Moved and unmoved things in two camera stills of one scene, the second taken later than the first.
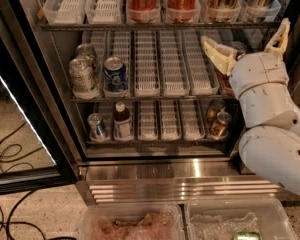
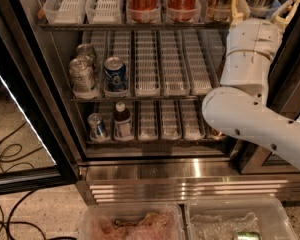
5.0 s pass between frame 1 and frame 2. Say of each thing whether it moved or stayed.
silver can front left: stayed
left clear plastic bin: stayed
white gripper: moved
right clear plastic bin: stayed
